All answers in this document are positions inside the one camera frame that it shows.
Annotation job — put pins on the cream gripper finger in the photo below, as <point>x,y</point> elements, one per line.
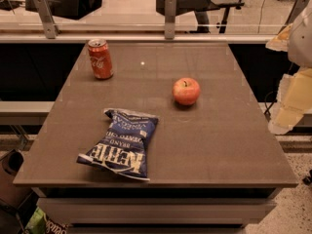
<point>281,41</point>
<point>294,99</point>

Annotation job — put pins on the blue Kettle chip bag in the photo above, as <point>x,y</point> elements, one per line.
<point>123,148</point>

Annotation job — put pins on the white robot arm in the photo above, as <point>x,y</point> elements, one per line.
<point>300,40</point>

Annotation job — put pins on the green snack bag on floor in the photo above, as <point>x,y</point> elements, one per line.
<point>40,223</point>

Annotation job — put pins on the black office chair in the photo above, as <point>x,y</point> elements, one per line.
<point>199,8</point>

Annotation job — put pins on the red apple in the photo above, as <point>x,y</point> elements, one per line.
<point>186,91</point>

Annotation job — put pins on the red Coca-Cola can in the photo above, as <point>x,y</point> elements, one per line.
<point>100,58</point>

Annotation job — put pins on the right metal railing bracket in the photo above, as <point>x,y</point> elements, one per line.
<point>297,8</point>

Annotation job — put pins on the metal railing bracket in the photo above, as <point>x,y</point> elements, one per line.
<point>297,8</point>
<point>170,19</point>
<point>51,30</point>

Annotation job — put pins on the middle metal railing bracket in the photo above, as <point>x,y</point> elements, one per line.
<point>170,19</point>

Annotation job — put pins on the left metal railing bracket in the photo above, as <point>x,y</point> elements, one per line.
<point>51,30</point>

